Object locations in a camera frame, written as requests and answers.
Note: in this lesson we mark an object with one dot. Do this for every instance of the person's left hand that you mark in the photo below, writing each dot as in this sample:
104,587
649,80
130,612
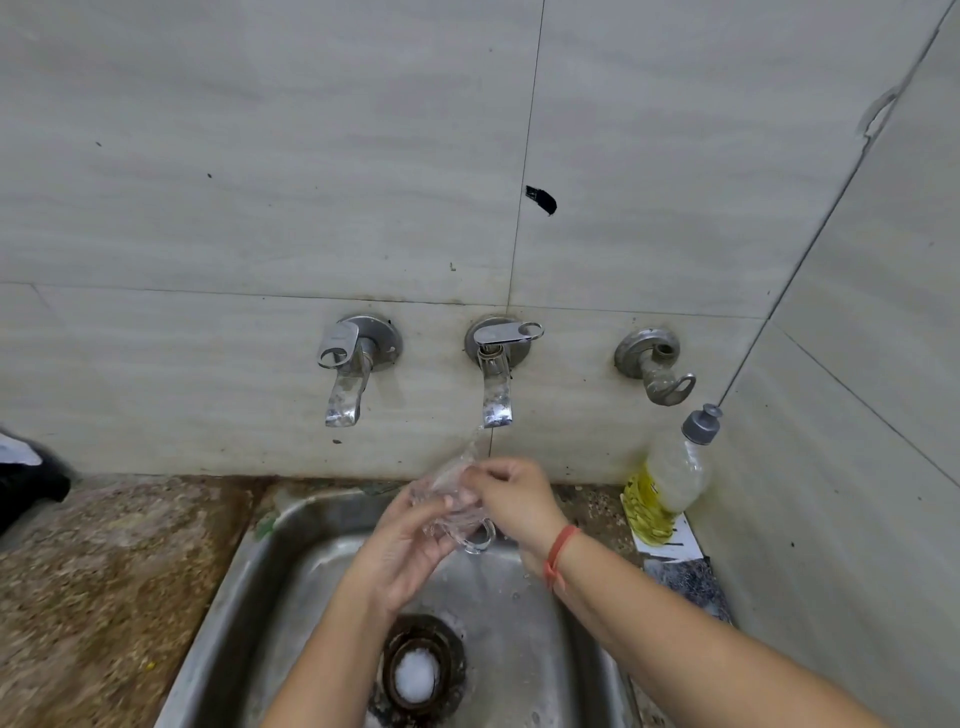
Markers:
397,555

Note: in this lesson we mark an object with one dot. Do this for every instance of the person's right hand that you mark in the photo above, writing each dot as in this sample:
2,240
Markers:
517,502

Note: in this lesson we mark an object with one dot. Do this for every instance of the clear glass cup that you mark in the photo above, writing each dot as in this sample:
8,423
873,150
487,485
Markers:
454,517

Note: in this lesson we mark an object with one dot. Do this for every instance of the yellow dish soap bottle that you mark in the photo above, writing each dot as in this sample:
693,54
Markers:
667,480

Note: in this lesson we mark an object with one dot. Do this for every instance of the dark speckled sponge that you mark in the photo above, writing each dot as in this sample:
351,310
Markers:
690,589

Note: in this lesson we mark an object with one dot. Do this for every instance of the black dish rack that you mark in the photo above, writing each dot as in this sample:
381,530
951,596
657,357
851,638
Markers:
30,487

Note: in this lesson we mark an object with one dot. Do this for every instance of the person's right forearm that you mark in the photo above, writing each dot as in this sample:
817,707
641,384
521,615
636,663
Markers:
712,652

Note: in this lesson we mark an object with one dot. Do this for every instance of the person's left forearm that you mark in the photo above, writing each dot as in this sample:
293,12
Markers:
330,667

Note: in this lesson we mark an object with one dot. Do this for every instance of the orange wrist thread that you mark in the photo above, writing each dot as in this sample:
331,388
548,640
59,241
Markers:
559,559

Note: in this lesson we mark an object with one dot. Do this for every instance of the metal sink drain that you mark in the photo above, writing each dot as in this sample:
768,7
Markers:
418,664

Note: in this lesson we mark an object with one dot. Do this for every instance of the stainless steel sink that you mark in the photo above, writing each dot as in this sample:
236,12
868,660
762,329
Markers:
225,615

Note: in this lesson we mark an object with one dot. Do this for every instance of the black tape piece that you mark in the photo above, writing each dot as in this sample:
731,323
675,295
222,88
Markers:
541,200

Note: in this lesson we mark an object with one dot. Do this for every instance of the white drip tray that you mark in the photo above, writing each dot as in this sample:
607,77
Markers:
16,452

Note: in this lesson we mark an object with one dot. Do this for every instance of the chrome wall tap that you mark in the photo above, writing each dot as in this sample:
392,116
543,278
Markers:
356,349
495,349

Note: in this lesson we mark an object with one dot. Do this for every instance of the grey wall valve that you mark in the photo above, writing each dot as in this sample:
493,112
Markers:
649,354

